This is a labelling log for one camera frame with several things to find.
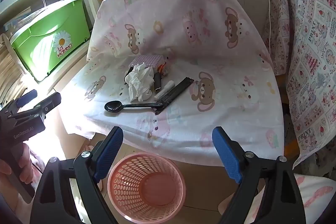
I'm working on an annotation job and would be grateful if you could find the patchwork print cloth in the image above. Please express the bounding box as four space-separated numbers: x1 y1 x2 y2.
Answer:
262 0 336 170

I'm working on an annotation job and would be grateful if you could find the black long wrapper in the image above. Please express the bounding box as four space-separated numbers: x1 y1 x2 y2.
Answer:
152 77 195 115

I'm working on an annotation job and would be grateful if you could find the checkered tissue pack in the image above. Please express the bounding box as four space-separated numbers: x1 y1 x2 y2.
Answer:
129 54 164 69

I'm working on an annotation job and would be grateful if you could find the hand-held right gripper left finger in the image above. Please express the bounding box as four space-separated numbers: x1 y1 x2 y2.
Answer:
30 126 124 224

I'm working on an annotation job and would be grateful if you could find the person's left hand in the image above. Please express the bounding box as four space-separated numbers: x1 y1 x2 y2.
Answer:
0 141 34 214

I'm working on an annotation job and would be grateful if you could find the small white tube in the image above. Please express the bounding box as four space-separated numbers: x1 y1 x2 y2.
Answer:
154 81 175 100

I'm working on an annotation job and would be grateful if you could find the black plastic spoon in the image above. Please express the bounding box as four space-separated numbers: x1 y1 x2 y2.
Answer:
104 100 163 113

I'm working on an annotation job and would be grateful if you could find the pink perforated plastic basket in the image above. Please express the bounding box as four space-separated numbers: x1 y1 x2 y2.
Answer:
108 153 187 216

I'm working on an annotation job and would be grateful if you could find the black cylindrical tube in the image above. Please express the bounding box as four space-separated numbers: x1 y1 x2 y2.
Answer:
153 72 162 93

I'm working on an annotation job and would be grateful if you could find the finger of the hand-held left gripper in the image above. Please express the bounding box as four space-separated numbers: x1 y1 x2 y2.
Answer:
5 89 38 111
8 92 62 121

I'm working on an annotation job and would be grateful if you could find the red lollipop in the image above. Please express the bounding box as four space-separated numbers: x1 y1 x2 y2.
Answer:
157 60 171 76

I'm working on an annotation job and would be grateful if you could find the green plastic storage box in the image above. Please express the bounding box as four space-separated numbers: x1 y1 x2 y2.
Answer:
5 0 93 82

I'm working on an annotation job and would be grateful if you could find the white tissue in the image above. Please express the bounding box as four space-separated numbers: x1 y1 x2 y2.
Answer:
125 63 155 103

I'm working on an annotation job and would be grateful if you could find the bear print pink cloth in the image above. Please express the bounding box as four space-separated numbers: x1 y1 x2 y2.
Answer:
67 0 286 170

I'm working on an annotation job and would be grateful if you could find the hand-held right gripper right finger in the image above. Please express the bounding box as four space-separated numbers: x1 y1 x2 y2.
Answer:
212 126 306 224

